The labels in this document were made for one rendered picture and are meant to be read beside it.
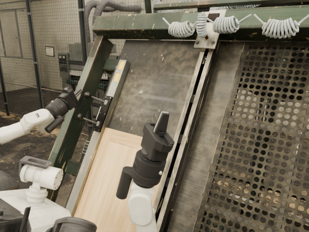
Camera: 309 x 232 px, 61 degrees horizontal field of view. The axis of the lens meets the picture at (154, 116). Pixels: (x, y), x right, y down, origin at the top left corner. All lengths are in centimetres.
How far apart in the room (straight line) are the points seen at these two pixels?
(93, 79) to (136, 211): 103
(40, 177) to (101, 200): 53
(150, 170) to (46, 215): 32
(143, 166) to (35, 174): 35
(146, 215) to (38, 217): 29
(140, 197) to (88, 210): 68
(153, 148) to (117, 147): 68
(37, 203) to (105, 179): 50
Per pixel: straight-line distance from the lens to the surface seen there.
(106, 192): 133
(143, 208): 77
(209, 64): 119
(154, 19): 144
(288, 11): 121
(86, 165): 141
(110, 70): 164
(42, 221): 83
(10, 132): 133
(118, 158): 132
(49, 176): 87
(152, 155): 69
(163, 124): 69
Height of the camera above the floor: 184
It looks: 17 degrees down
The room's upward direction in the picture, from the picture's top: straight up
